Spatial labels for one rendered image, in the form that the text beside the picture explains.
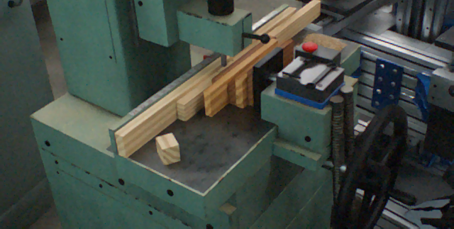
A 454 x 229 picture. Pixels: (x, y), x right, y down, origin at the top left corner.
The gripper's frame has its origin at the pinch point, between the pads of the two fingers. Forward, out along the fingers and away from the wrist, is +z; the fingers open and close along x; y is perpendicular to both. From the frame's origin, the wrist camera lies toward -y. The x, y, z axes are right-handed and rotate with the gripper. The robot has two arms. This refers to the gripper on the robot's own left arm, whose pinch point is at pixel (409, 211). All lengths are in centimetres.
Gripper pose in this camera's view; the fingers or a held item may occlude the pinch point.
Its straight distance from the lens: 121.7
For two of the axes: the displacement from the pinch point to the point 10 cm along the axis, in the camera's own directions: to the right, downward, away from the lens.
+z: -6.8, 1.6, 7.1
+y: 4.4, 8.7, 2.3
